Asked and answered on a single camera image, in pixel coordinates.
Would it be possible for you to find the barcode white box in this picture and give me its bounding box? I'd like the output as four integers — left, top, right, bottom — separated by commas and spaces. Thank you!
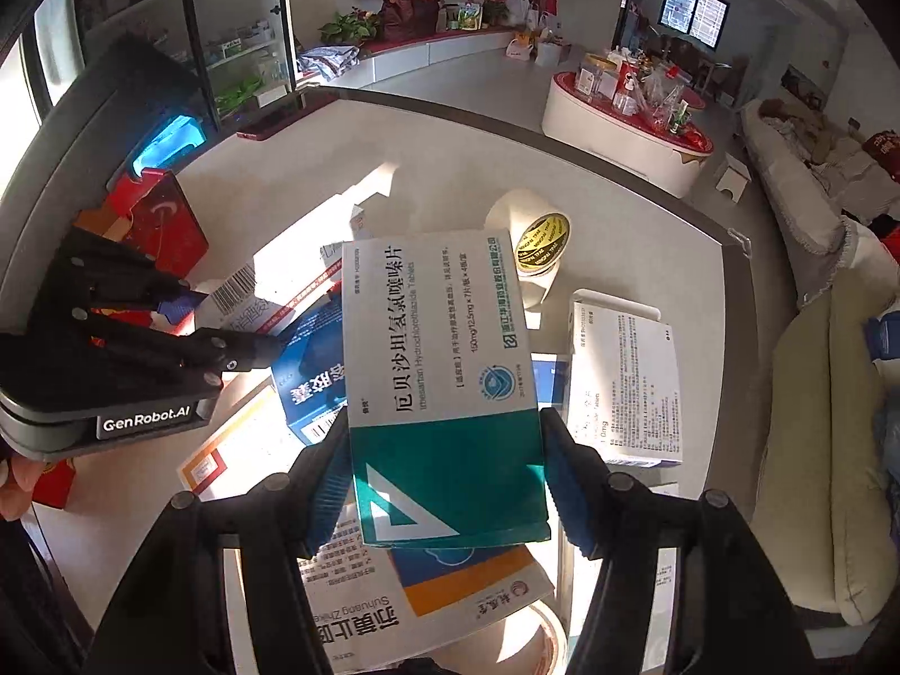
193, 259, 298, 334

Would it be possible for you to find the white orange striped medicine box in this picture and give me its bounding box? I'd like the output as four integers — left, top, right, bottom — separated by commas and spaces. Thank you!
178, 384, 304, 501

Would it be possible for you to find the orange blue white medicine box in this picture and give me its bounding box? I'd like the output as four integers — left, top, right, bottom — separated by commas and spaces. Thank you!
299, 503, 552, 673

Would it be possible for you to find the white text medicine box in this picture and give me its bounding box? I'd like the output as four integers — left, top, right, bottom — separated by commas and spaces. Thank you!
564, 288, 683, 468

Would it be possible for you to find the green white medicine box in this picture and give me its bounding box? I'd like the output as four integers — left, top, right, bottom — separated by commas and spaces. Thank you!
341, 230, 551, 548

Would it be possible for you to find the yellow black tape roll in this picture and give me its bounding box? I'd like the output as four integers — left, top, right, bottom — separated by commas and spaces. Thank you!
485, 189, 572, 309

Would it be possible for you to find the red cardboard box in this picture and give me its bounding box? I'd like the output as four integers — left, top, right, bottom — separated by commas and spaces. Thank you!
73, 168, 209, 279

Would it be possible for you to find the beige sofa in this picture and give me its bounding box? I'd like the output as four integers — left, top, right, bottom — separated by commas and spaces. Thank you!
740, 99, 898, 626

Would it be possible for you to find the blue plastic stool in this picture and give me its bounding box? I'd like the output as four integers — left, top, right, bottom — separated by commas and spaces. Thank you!
130, 114, 206, 177

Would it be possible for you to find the glass display cabinet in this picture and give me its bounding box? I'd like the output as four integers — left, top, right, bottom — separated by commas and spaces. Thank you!
0, 0, 299, 192

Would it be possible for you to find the green potted plant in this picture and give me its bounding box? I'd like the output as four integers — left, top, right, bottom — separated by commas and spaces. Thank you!
319, 8, 380, 46

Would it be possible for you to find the dark red bag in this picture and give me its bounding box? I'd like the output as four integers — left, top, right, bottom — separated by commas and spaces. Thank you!
379, 0, 444, 43

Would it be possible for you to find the small white wooden stool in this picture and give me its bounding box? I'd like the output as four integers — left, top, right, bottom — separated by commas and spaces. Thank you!
715, 154, 750, 204

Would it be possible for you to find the round white red coffee table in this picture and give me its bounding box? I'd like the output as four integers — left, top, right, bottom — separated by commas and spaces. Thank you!
542, 71, 714, 198

